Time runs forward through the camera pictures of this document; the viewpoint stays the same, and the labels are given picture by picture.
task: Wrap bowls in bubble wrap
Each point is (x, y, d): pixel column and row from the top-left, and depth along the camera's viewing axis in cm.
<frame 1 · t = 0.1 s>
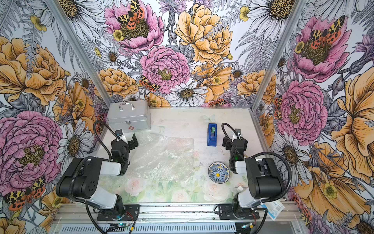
left hand: (127, 139, 93), fingers open
right hand: (232, 139, 95), fingers open
silver metal first aid case: (129, 116, 100), point 15 cm above the table
clear bubble wrap sheet: (163, 157, 95), point 2 cm above the table
blue yellow patterned bowl: (218, 172, 89), on the table
blue tape dispenser: (212, 134, 101), point 6 cm above the table

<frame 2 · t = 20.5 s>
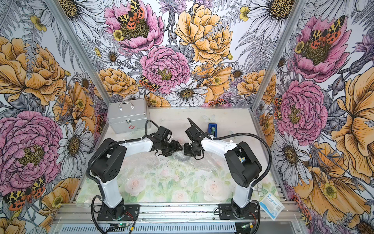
left hand: (178, 154, 93), fingers open
right hand: (186, 157, 90), fingers closed
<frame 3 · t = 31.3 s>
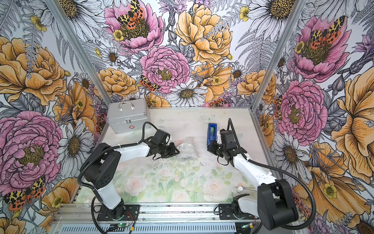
left hand: (177, 156, 91), fingers closed
right hand: (206, 149, 87), fingers closed
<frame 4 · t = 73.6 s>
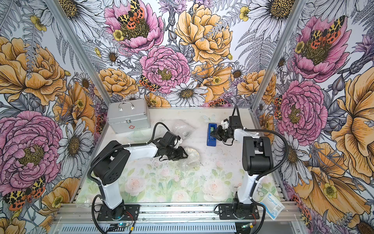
left hand: (184, 160, 90), fingers open
right hand: (210, 135, 97), fingers closed
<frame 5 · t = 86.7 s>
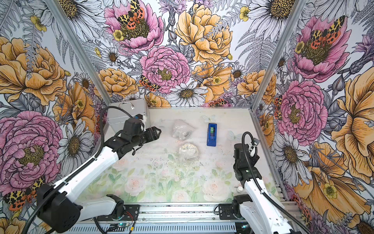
left hand: (155, 137, 81), fingers open
right hand: (245, 152, 81), fingers open
